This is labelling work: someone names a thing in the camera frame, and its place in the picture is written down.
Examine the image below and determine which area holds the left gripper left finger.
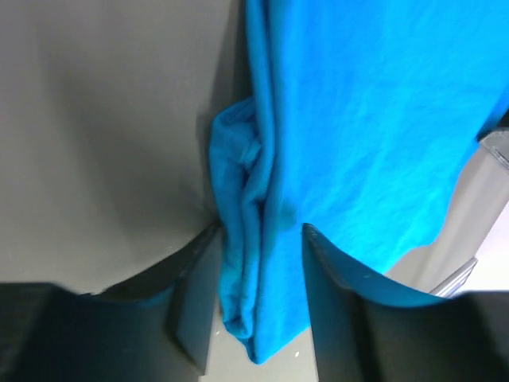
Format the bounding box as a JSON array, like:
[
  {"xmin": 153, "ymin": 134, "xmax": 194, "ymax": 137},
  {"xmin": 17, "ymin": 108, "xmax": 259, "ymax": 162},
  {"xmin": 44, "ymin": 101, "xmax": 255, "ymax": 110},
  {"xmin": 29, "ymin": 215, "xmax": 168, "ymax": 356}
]
[{"xmin": 1, "ymin": 224, "xmax": 222, "ymax": 381}]

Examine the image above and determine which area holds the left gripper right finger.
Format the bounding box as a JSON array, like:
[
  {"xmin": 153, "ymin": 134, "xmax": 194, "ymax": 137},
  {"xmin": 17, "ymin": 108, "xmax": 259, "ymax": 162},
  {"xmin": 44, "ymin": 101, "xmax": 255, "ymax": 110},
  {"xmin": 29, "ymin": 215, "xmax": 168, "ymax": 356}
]
[{"xmin": 302, "ymin": 224, "xmax": 508, "ymax": 381}]

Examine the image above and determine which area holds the blue t shirt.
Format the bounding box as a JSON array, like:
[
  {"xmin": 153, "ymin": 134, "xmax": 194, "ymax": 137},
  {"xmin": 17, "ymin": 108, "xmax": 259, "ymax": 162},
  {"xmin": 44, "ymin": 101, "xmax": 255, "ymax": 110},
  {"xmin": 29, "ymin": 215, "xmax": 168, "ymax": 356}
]
[{"xmin": 209, "ymin": 1, "xmax": 508, "ymax": 364}]

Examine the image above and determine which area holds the aluminium extrusion rail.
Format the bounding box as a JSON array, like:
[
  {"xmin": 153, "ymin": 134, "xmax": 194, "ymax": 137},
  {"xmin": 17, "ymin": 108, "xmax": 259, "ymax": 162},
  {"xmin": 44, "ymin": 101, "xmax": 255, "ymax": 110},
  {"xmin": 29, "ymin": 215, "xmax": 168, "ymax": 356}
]
[{"xmin": 429, "ymin": 127, "xmax": 508, "ymax": 298}]

